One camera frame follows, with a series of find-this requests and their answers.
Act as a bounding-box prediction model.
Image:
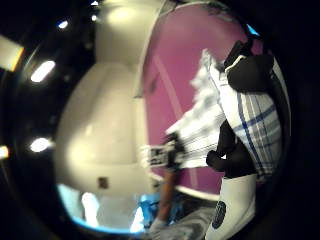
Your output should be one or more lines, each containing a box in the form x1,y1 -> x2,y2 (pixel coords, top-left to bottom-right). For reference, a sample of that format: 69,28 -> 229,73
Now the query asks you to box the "long ceiling lamp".
29,137 -> 53,154
29,59 -> 57,84

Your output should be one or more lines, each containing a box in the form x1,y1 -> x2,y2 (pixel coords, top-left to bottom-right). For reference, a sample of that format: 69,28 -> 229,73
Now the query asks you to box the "small ceiling lamp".
56,19 -> 70,30

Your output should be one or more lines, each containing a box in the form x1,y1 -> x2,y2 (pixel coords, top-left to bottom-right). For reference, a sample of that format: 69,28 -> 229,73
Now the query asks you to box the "the person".
148,203 -> 221,240

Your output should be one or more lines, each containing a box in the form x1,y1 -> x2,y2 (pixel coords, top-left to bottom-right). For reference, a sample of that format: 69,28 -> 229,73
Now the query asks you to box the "white marker cube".
140,143 -> 172,170

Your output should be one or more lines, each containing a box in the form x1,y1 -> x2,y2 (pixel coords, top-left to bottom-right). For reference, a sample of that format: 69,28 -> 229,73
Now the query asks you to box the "white blue plaid cloth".
165,49 -> 284,184

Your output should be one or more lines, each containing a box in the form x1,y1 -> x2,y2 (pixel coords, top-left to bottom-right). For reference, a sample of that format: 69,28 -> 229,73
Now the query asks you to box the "small wall plate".
97,176 -> 109,190

